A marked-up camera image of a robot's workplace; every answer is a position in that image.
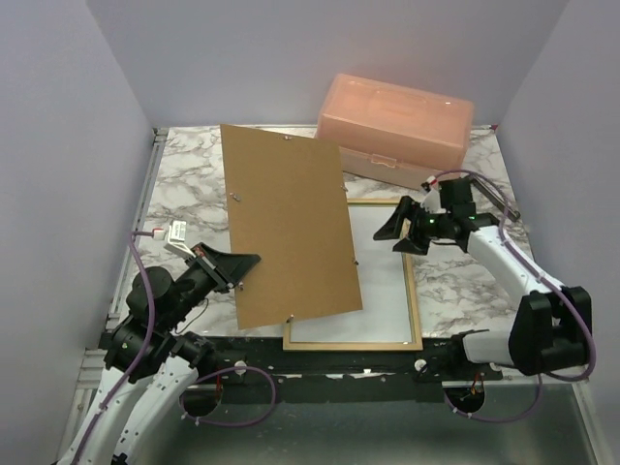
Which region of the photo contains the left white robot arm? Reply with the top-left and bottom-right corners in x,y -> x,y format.
59,243 -> 261,464

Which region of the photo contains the black metal clamp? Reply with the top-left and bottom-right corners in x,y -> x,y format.
467,174 -> 521,222

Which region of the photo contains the green and wood picture frame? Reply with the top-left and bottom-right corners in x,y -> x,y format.
282,197 -> 422,353

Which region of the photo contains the glossy photo print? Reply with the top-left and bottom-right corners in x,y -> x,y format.
289,202 -> 414,344

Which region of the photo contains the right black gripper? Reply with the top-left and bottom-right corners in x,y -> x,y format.
374,196 -> 451,257

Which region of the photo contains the brown frame backing board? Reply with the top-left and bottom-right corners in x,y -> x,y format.
220,125 -> 362,329

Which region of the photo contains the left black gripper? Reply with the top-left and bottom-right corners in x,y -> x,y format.
163,241 -> 261,329

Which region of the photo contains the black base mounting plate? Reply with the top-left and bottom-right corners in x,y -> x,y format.
99,333 -> 505,403

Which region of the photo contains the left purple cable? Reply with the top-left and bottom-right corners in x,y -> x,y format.
67,230 -> 278,465

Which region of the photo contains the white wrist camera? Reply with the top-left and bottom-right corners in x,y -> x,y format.
151,220 -> 196,261
420,176 -> 446,213

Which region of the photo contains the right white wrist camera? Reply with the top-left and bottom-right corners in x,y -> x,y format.
420,176 -> 446,213

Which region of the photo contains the aluminium rail frame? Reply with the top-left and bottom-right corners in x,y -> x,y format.
74,128 -> 594,464

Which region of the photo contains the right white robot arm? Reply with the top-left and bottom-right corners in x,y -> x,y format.
373,177 -> 596,380

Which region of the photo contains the orange translucent plastic box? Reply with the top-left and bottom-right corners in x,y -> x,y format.
315,74 -> 475,189

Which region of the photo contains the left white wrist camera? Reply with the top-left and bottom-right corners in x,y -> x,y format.
151,220 -> 196,261

